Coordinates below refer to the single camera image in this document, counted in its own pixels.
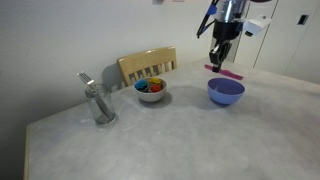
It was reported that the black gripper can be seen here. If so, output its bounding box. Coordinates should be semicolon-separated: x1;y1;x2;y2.
208;19;244;74

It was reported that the pink plastic plate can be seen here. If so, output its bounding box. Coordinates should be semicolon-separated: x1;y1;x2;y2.
203;63;245;81

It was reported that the blue plastic bowl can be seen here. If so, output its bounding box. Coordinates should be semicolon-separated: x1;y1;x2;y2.
206;77;246;106

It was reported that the white ceramic bowl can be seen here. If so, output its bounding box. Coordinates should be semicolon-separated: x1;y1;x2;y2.
133;76;169;103

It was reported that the yellow cupcake liner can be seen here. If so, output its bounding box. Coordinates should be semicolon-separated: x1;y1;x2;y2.
147;77;164;86

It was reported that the red cupcake liner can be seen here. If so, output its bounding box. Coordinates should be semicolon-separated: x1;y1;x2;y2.
148;83;164;94

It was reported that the wooden chair back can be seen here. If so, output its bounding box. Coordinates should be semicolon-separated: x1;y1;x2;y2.
116;45;178;88

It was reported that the blue cupcake liner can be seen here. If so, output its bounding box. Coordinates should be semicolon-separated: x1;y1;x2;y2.
134;78;150;93

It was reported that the clear glass jar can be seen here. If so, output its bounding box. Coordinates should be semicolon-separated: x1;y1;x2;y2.
84;83;118;127

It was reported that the black cable with blue tape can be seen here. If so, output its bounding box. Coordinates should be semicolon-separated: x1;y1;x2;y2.
195;0;221;40

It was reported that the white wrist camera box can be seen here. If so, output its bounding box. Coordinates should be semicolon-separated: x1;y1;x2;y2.
242;14;273;38

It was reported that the small black wall plate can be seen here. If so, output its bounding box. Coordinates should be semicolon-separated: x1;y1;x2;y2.
297;14;309;26

